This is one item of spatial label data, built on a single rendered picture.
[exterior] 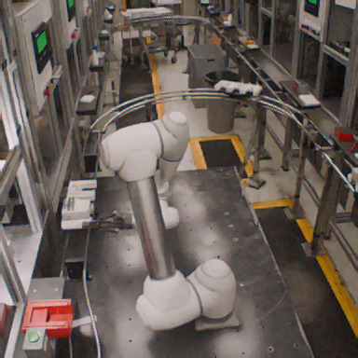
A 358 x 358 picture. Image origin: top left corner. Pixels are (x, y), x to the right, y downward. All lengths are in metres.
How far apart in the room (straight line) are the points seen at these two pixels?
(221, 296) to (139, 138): 0.66
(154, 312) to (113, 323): 0.31
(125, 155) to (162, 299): 0.53
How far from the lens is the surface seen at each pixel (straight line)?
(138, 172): 1.35
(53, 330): 1.44
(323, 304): 2.77
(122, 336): 1.71
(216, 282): 1.54
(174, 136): 1.39
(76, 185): 2.18
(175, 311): 1.52
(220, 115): 4.46
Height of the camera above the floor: 2.06
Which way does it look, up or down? 31 degrees down
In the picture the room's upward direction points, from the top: 3 degrees counter-clockwise
